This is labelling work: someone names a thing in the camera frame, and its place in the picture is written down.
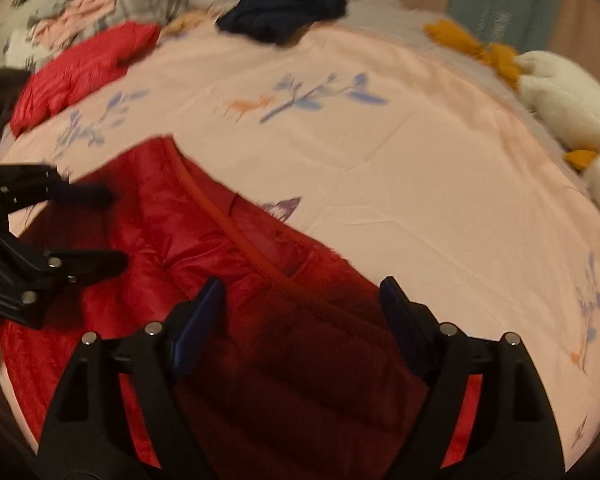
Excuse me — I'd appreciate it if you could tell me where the mustard yellow cloth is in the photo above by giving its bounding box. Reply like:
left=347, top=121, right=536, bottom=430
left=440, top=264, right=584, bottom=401
left=161, top=10, right=222, bottom=37

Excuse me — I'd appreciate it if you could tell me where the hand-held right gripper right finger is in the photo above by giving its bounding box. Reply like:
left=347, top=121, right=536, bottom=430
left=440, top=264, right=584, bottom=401
left=379, top=276, right=566, bottom=480

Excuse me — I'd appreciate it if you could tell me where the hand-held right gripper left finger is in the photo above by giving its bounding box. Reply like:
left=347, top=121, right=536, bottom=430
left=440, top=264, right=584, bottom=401
left=35, top=277, right=226, bottom=480

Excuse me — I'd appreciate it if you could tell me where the red down jacket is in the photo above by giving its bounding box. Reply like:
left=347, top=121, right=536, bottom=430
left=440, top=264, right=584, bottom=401
left=0, top=135, right=483, bottom=480

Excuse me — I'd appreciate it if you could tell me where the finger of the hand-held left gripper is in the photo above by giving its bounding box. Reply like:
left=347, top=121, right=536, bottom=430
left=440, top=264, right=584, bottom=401
left=0, top=162, right=114, bottom=217
left=0, top=247, right=129, bottom=331

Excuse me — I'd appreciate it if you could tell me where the white plush duck toy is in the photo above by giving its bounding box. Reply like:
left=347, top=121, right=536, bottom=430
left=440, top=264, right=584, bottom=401
left=425, top=19, right=600, bottom=218

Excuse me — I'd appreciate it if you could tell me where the pink garment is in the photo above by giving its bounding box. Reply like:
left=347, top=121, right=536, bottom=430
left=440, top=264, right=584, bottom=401
left=30, top=0, right=127, bottom=47

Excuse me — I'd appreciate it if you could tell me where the navy blue garment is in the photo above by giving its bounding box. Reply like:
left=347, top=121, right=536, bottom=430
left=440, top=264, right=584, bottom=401
left=215, top=0, right=349, bottom=49

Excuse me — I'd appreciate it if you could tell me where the red puffer garment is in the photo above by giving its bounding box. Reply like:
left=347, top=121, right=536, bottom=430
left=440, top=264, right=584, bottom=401
left=10, top=22, right=162, bottom=137

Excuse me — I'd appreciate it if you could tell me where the pink printed bed quilt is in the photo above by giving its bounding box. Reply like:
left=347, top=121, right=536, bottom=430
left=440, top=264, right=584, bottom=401
left=0, top=20, right=600, bottom=476

